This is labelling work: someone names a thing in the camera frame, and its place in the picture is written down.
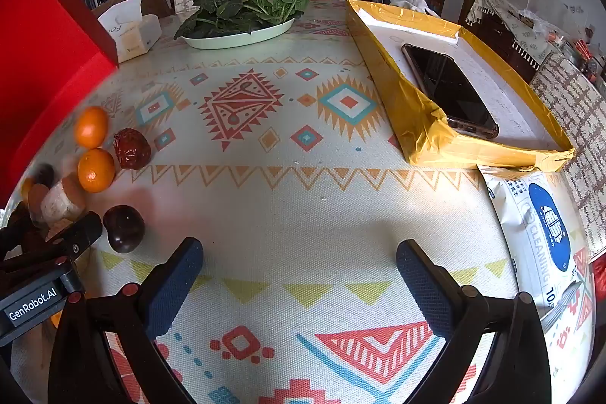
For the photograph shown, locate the patterned chair with brown print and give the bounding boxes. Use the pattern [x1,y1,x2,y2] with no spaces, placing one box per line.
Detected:
[530,54,606,258]

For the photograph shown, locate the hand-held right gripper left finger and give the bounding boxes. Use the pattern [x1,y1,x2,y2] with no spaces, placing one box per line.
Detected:
[47,237,204,404]

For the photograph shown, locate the dark purple plum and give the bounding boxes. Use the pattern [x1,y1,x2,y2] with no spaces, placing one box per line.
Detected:
[103,205,145,253]

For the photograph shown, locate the pale green oval plate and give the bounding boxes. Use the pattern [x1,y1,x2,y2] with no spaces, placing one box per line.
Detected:
[177,17,297,51]

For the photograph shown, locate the black smartphone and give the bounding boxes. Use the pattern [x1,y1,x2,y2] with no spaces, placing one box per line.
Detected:
[401,43,500,140]

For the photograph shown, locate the patterned tablecloth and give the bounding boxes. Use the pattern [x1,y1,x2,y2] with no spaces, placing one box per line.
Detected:
[9,0,602,404]

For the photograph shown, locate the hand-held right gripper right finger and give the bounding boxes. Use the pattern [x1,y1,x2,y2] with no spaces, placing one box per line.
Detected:
[396,239,564,404]

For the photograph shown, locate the orange mandarin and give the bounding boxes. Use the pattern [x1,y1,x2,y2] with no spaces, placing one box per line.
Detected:
[75,106,111,149]
[77,148,116,193]

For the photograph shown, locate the yellow taped cardboard box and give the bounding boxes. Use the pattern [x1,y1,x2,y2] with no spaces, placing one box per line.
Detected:
[345,0,576,173]

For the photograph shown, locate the white cleaning wipes packet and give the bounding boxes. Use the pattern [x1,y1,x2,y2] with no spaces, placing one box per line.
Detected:
[477,165,600,334]

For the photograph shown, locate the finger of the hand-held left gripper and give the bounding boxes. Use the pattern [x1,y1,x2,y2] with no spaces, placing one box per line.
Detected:
[0,200,32,254]
[28,211,103,266]

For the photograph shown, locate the white tissue box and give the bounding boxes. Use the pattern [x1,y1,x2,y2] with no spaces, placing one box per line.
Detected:
[97,0,162,64]

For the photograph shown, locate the beige rice cake block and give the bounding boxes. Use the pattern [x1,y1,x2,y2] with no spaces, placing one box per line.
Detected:
[40,181,86,225]

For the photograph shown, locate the white fringed cloth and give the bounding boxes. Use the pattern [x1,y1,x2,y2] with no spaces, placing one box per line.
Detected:
[466,0,592,78]

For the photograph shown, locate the dried red date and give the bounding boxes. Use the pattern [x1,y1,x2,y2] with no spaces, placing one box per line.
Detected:
[112,128,152,170]

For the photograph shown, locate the spinach leaves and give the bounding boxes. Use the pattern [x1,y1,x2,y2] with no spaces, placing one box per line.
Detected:
[173,0,311,40]

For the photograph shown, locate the red tray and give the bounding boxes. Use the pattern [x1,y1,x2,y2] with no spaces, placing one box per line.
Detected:
[0,0,119,206]

